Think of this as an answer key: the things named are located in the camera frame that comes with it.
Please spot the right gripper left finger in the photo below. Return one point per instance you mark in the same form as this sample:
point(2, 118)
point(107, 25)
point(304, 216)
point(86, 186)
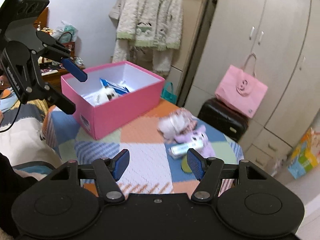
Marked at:
point(107, 173)

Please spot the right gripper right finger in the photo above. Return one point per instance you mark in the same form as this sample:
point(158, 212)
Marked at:
point(208, 172)

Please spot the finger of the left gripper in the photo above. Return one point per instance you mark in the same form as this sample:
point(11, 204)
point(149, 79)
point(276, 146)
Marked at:
point(59, 100)
point(73, 69)

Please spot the green sponge ball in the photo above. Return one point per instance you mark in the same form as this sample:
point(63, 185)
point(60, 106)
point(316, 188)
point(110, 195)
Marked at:
point(185, 167)

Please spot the white brown plush toy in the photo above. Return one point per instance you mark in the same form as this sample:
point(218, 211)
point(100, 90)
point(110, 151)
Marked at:
point(104, 95)

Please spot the purple plush toy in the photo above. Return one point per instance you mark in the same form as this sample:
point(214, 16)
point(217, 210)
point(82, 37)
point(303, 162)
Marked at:
point(198, 135)

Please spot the white tissue pack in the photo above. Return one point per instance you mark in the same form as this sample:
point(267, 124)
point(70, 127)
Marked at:
point(180, 150)

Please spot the blue wet wipes pack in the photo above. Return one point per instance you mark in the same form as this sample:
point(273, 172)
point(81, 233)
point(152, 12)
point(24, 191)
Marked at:
point(120, 90)

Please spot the white mesh bath pouf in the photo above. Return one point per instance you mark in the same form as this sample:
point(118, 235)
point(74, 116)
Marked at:
point(178, 122)

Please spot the pink storage box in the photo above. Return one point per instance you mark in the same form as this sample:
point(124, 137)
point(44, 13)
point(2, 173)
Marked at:
point(144, 94)

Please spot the patchwork colourful table cloth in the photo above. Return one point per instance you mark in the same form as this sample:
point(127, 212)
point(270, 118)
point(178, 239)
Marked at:
point(151, 169)

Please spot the black suitcase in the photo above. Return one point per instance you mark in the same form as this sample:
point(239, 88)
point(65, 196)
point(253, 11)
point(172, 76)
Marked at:
point(219, 116)

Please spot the teal tote bag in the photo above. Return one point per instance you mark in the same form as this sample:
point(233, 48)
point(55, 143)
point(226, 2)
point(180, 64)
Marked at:
point(168, 93)

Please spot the pink paper shopping bag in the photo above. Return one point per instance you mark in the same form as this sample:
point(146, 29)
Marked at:
point(241, 91)

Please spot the cream knitted cardigan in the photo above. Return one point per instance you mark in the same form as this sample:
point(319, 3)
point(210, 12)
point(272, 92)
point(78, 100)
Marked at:
point(154, 26)

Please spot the colourful hanging paper bag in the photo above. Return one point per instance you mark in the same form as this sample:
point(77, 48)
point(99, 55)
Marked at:
point(305, 156)

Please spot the beige wardrobe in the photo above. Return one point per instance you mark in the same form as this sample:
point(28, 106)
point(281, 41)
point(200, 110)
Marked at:
point(278, 42)

